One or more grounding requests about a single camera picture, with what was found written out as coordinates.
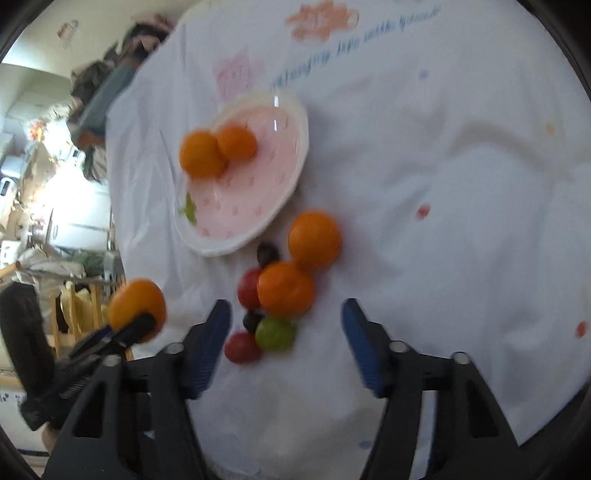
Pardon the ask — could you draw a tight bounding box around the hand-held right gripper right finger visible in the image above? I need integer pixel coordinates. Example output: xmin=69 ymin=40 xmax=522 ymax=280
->
xmin=342 ymin=298 xmax=522 ymax=480

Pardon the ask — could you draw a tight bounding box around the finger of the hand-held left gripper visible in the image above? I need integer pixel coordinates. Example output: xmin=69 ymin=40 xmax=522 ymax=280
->
xmin=68 ymin=324 xmax=115 ymax=360
xmin=108 ymin=313 xmax=158 ymax=355

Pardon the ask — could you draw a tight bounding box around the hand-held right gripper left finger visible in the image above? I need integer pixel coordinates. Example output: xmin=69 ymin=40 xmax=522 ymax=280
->
xmin=44 ymin=299 xmax=232 ymax=480

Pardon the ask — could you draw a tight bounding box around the orange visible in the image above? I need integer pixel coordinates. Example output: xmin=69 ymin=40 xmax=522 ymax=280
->
xmin=107 ymin=278 xmax=166 ymax=344
xmin=179 ymin=130 xmax=227 ymax=178
xmin=217 ymin=126 xmax=258 ymax=161
xmin=256 ymin=261 xmax=316 ymax=318
xmin=287 ymin=210 xmax=343 ymax=271

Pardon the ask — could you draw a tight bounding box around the pink heart-shaped plate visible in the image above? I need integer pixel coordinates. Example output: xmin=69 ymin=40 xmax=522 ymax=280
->
xmin=174 ymin=90 xmax=309 ymax=257

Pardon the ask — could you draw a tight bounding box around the red cherry tomato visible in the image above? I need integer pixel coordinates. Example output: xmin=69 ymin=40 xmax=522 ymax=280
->
xmin=237 ymin=269 xmax=262 ymax=310
xmin=224 ymin=332 xmax=262 ymax=365

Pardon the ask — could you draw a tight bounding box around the yellow cloth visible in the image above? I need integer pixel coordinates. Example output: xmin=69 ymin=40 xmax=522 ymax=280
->
xmin=59 ymin=281 xmax=114 ymax=340

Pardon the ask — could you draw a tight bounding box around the wooden chair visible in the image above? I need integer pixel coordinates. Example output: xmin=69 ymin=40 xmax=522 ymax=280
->
xmin=46 ymin=272 xmax=134 ymax=363

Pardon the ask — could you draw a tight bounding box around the green cherry tomato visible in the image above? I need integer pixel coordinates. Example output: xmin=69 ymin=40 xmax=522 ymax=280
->
xmin=255 ymin=318 xmax=296 ymax=352

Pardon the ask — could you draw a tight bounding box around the white cabinet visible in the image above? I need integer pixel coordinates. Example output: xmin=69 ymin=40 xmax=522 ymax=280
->
xmin=44 ymin=182 xmax=112 ymax=252

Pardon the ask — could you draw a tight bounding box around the white printed tablecloth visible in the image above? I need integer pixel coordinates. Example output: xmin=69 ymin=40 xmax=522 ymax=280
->
xmin=105 ymin=0 xmax=591 ymax=480

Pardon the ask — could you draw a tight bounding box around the pile of clothes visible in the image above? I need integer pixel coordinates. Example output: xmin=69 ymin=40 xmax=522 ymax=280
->
xmin=68 ymin=13 xmax=174 ymax=181

